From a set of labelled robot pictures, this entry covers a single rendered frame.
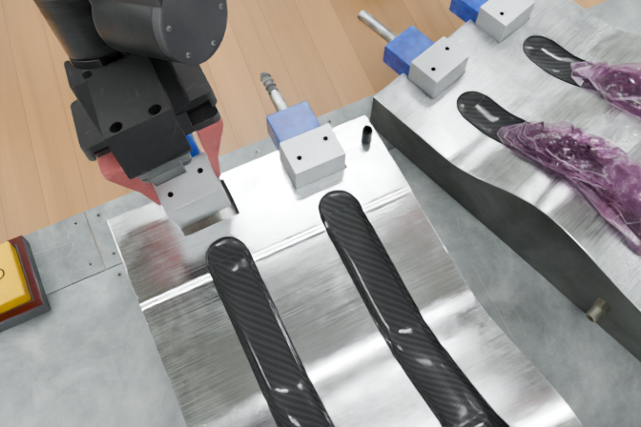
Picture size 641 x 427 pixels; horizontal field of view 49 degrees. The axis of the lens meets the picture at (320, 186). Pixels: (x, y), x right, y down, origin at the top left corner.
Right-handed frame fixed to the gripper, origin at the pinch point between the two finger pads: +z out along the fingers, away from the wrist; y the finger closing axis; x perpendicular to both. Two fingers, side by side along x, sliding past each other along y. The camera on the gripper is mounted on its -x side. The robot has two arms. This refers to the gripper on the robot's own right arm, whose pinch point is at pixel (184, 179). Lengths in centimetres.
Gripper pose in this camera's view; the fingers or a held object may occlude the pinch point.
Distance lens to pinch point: 59.9
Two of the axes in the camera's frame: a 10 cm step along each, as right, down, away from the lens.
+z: 2.4, 6.7, 7.0
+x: -3.7, -6.0, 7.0
